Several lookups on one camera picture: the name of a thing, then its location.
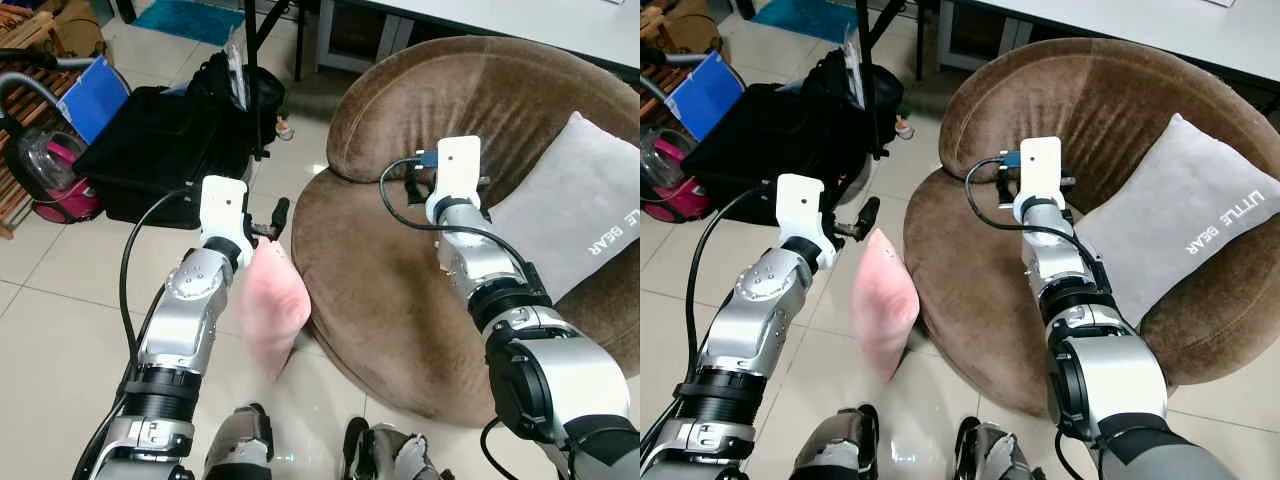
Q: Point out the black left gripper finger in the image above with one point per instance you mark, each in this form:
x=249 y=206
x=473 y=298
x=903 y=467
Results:
x=281 y=214
x=868 y=213

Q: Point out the pink pillow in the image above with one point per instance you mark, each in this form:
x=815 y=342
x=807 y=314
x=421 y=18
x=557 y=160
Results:
x=275 y=300
x=885 y=300

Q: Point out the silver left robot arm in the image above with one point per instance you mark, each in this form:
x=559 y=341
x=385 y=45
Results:
x=185 y=320
x=760 y=320

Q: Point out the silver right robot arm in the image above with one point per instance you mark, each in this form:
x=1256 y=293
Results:
x=560 y=370
x=1120 y=380

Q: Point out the brown round sofa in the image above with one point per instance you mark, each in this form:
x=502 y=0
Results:
x=400 y=260
x=1000 y=270

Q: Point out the grey pillow with white lettering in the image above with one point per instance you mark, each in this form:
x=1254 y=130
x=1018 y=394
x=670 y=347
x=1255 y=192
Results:
x=1170 y=210
x=570 y=200

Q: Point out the teal floor mat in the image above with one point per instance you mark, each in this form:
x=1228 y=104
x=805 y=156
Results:
x=190 y=20
x=805 y=18

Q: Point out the small white orange bottle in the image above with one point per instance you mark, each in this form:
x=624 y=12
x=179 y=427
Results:
x=284 y=128
x=906 y=128

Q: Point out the black backpack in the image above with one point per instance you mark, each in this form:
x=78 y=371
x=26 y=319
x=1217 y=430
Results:
x=830 y=85
x=215 y=85

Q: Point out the black tripod stand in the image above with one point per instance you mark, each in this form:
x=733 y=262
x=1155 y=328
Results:
x=868 y=60
x=252 y=60

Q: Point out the blue folder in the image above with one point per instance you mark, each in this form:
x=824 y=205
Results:
x=705 y=95
x=92 y=98

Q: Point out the white table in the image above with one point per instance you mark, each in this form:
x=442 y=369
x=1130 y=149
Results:
x=520 y=22
x=1130 y=25

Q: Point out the robot left leg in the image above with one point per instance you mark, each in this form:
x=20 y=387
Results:
x=835 y=445
x=240 y=440

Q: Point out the robot leg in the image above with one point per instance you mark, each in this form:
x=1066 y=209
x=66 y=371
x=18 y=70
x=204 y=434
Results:
x=1000 y=455
x=395 y=455
x=240 y=440
x=835 y=445

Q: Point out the wooden slatted rack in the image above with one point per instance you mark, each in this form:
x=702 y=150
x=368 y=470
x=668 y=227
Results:
x=15 y=200
x=655 y=85

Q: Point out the robot right leg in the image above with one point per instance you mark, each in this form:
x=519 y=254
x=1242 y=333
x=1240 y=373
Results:
x=1000 y=455
x=395 y=455

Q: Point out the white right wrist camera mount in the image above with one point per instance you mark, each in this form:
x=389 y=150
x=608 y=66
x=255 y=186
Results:
x=458 y=165
x=1040 y=165

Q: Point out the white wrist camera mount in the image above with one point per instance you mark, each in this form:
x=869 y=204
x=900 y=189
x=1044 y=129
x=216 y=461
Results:
x=798 y=205
x=458 y=165
x=222 y=205
x=1040 y=165

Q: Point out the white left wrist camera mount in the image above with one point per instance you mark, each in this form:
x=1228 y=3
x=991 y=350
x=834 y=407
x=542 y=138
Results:
x=798 y=205
x=222 y=205

